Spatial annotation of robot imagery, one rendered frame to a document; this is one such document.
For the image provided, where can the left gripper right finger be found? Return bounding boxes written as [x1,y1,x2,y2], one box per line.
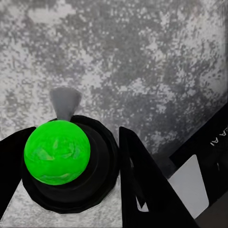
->
[119,126,199,228]

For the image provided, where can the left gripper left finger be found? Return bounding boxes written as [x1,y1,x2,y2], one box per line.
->
[0,127,149,220]

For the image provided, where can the insectifuge atomizer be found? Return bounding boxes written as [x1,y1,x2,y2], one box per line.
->
[20,86,120,214]

